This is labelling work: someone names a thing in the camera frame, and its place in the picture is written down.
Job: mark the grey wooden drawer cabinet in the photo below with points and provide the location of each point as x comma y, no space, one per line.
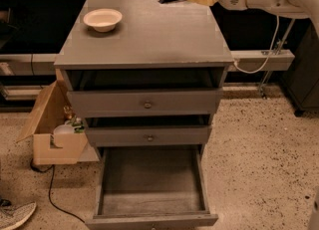
151,35

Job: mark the grey top drawer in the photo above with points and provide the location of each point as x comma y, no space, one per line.
138,92

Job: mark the grey middle drawer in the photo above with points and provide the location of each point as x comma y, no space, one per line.
148,130

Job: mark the grey open bottom drawer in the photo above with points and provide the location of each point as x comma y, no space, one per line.
151,188

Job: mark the beige paper bowl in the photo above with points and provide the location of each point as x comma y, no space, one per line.
103,20

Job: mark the dark grey cabinet right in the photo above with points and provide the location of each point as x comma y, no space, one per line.
301,81

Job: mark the white bowl in box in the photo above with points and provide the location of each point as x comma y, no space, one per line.
63,129

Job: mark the open cardboard box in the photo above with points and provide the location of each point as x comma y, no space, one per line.
47,113

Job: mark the grey knit sneaker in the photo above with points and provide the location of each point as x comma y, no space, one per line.
12,217

